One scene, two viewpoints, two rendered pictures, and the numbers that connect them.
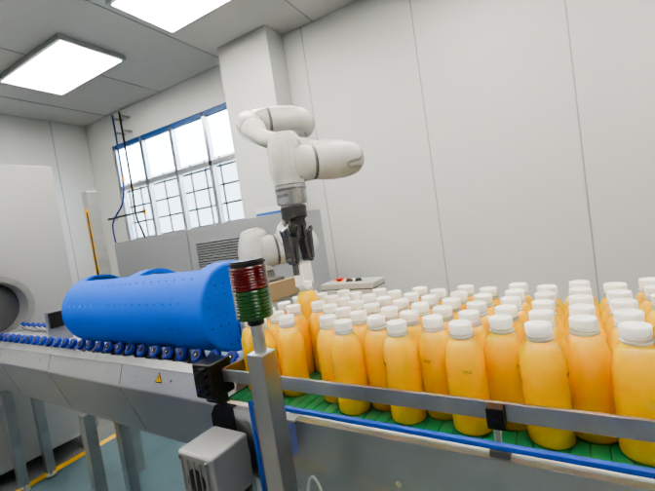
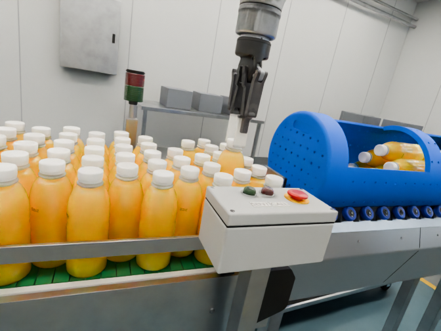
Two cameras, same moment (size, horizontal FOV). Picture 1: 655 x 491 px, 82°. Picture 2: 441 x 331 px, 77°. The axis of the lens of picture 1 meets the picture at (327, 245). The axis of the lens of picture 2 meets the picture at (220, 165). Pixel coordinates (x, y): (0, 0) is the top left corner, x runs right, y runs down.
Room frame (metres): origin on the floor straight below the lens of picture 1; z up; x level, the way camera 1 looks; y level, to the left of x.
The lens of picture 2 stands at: (1.44, -0.48, 1.26)
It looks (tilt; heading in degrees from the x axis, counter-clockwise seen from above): 16 degrees down; 123
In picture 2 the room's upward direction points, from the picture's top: 10 degrees clockwise
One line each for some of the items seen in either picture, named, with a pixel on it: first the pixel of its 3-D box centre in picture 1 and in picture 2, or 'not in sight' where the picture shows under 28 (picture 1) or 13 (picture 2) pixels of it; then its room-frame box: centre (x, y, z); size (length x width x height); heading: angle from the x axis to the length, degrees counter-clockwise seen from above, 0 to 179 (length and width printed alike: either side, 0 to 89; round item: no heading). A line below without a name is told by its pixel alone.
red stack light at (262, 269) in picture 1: (249, 277); (134, 79); (0.65, 0.14, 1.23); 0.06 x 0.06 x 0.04
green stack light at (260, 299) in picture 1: (252, 303); (134, 93); (0.65, 0.14, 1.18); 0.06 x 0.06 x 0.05
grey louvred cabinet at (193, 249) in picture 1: (219, 303); not in sight; (3.56, 1.09, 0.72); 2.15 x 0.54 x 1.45; 61
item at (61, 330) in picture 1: (59, 324); not in sight; (1.88, 1.38, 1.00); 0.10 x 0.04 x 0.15; 147
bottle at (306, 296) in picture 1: (310, 316); (227, 180); (1.11, 0.08, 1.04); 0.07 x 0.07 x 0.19
